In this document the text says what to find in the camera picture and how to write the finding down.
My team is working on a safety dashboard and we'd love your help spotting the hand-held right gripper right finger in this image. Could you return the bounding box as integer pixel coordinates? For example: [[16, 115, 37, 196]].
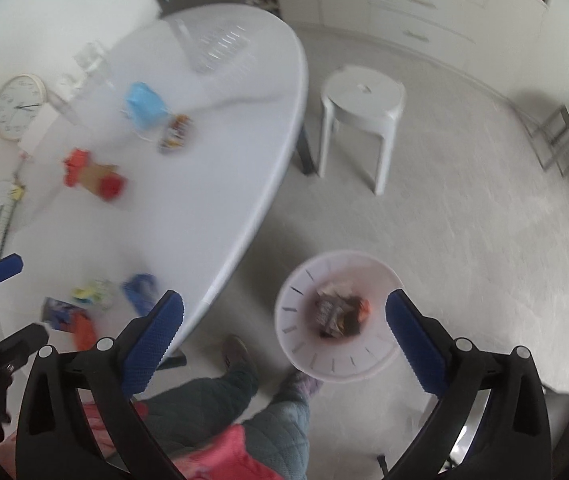
[[385, 289, 553, 480]]

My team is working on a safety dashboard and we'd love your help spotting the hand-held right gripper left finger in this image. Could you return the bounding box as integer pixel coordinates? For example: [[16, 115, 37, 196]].
[[14, 290, 185, 480]]

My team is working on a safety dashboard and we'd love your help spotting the white plastic waste bin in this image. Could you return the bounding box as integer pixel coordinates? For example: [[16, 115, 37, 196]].
[[273, 249, 405, 382]]

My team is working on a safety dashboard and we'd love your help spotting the red paper bag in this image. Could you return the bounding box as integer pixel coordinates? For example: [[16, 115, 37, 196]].
[[63, 147, 128, 202]]

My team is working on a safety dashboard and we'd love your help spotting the blue face mask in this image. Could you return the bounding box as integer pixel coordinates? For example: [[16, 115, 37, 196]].
[[123, 81, 170, 128]]

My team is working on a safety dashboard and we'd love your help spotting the ribbed metal strip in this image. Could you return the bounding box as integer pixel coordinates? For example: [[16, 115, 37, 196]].
[[0, 202, 15, 256]]

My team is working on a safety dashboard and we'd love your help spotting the dark blue packet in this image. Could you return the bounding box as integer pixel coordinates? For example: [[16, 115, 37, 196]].
[[42, 297, 78, 333]]

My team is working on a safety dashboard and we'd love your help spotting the blue wrapper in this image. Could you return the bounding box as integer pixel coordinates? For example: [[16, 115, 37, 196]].
[[122, 273, 158, 316]]

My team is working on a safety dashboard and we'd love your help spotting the orange wrapper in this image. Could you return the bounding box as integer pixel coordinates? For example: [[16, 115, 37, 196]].
[[72, 312, 98, 351]]

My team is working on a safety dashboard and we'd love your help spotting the person's left leg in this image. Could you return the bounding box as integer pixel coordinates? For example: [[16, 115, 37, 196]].
[[139, 360, 260, 461]]

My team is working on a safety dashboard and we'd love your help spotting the person's leg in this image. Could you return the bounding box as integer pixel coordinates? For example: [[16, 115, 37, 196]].
[[139, 360, 260, 461], [244, 395, 313, 480]]

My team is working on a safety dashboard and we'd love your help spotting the person's left slipper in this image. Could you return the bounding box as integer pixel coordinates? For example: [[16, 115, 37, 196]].
[[222, 335, 250, 371]]

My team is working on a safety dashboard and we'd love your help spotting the person's slipper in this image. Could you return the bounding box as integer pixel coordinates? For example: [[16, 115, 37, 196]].
[[282, 367, 323, 403], [222, 335, 250, 371]]

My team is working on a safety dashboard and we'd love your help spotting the yellow wrapper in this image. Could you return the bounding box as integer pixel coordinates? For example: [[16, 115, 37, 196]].
[[73, 280, 115, 308]]

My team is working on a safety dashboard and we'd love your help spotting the crumpled dark wrapper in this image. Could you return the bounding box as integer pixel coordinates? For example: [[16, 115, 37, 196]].
[[315, 285, 370, 338]]

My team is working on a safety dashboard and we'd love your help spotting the person's right slipper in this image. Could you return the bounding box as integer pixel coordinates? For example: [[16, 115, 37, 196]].
[[282, 367, 323, 403]]

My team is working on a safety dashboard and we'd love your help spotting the person in grey trousers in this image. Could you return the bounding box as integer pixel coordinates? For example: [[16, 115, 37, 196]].
[[0, 395, 285, 480]]

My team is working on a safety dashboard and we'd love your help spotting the person's right leg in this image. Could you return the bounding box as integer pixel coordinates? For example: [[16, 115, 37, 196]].
[[244, 395, 313, 480]]

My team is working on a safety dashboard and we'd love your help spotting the printed snack wrapper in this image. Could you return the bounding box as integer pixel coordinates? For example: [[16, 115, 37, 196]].
[[158, 114, 195, 155]]

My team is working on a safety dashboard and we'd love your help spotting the clear glass cup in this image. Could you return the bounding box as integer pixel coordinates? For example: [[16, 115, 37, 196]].
[[72, 42, 108, 71]]

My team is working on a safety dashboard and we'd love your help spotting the white plastic stool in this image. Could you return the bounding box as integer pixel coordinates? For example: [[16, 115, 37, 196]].
[[317, 65, 408, 196]]

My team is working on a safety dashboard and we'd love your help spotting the grey stool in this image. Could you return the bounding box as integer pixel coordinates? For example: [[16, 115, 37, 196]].
[[525, 105, 569, 176]]

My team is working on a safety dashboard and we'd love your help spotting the clear plastic tray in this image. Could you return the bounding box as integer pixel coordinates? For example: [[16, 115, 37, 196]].
[[174, 15, 265, 73]]

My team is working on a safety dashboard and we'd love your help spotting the white drawer cabinet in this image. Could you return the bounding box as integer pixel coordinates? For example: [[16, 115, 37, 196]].
[[315, 0, 550, 76]]

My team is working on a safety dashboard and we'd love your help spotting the round white wall clock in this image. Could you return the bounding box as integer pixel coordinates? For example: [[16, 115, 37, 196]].
[[0, 74, 48, 141]]

